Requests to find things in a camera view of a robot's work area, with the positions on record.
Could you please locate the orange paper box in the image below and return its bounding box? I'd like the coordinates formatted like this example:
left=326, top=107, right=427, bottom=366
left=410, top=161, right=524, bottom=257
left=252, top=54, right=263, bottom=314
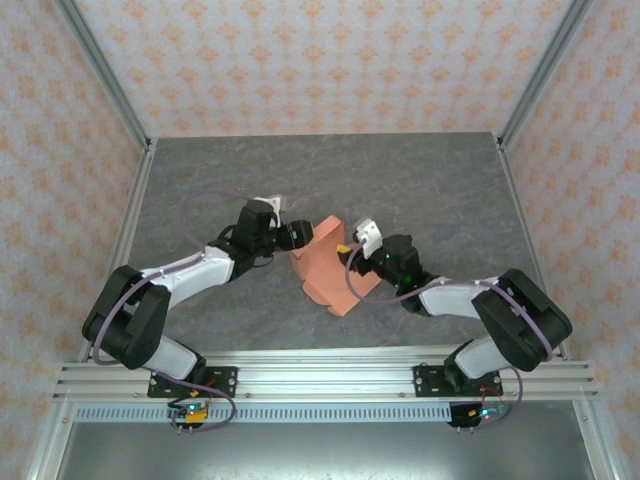
left=288, top=214, right=382, bottom=317

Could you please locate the aluminium mounting beam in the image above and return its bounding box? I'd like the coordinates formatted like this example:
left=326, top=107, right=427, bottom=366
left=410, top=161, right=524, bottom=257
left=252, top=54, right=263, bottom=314
left=52, top=349, right=600, bottom=401

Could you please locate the grey metal sheet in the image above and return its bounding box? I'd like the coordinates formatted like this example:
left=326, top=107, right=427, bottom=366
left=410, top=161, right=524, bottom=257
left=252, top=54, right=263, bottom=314
left=54, top=419, right=601, bottom=480

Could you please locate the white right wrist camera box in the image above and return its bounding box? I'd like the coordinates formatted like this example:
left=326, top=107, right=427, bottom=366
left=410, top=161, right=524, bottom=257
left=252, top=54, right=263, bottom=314
left=351, top=217, right=385, bottom=260

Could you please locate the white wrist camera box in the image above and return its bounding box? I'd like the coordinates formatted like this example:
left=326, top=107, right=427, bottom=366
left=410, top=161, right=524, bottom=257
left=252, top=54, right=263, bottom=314
left=351, top=217, right=385, bottom=260
left=254, top=194, right=286, bottom=229

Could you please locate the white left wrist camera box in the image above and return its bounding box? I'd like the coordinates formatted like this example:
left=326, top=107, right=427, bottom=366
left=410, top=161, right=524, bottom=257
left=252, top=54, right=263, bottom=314
left=254, top=194, right=286, bottom=229

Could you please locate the aluminium table side rail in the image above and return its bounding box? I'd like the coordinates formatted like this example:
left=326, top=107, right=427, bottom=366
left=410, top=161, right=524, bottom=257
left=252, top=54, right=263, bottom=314
left=77, top=139, right=159, bottom=364
left=494, top=134, right=571, bottom=361

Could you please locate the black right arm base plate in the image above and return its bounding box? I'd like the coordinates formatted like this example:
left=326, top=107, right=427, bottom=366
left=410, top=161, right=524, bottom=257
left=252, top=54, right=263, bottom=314
left=412, top=364, right=504, bottom=399

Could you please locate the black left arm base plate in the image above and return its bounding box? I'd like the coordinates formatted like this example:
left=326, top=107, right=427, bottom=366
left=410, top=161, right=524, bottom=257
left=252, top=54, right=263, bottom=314
left=147, top=366, right=240, bottom=399

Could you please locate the slotted grey cable duct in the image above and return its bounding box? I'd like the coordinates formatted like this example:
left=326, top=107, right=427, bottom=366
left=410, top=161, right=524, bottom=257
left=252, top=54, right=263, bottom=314
left=74, top=403, right=511, bottom=424

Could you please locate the aluminium frame post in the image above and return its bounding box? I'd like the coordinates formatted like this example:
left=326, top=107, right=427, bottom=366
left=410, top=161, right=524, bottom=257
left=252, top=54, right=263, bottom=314
left=497, top=0, right=599, bottom=151
left=52, top=0, right=154, bottom=151

